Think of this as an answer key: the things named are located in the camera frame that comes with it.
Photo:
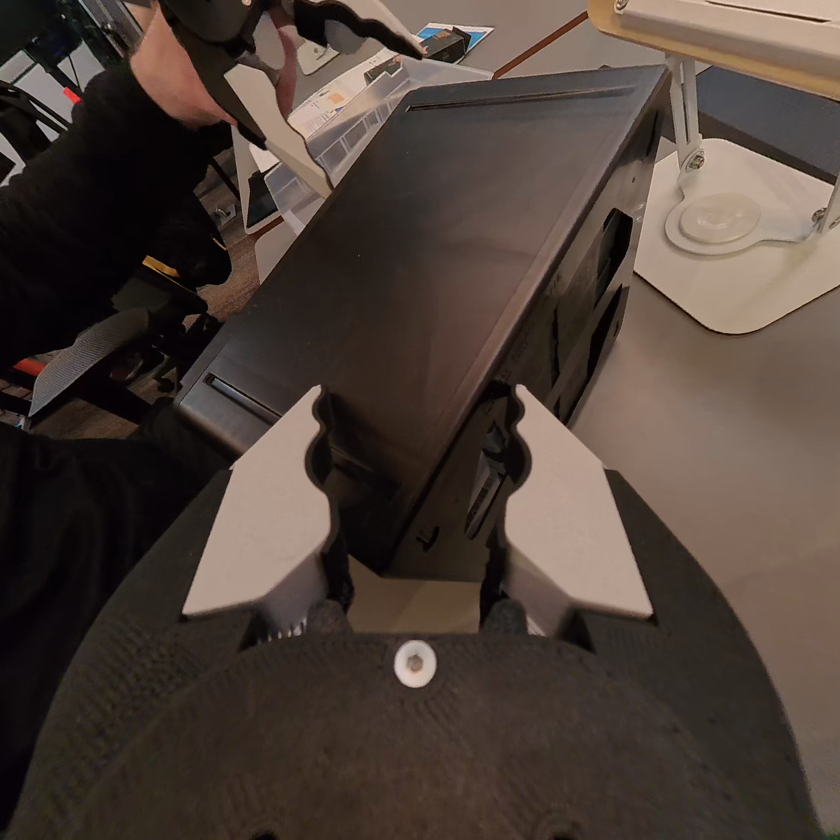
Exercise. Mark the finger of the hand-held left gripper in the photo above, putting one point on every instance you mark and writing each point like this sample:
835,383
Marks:
275,124
380,19

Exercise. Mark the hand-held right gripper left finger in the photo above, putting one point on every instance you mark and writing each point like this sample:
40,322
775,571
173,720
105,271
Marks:
262,525

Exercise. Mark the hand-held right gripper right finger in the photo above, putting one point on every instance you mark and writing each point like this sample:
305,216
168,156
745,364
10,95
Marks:
571,525

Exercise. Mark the clear plastic storage bin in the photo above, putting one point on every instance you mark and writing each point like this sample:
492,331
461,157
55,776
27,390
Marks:
354,138

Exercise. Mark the black drawer cabinet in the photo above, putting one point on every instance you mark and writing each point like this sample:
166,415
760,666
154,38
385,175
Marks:
426,262

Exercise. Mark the person's left forearm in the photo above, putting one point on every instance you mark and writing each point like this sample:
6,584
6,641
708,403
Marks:
79,197

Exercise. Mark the person's left hand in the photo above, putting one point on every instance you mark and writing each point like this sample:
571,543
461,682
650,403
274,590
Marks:
170,72

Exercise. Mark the dark printed box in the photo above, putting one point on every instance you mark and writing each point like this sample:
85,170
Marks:
446,46

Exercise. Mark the tablet on white stand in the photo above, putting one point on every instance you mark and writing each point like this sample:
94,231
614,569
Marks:
262,197

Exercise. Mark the printed instruction sheet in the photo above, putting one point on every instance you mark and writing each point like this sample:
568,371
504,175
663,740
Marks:
482,39

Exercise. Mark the person's black clothing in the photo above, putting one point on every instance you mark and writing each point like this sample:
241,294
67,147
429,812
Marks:
65,558

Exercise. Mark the white document stand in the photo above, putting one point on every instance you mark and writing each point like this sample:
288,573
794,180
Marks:
741,295

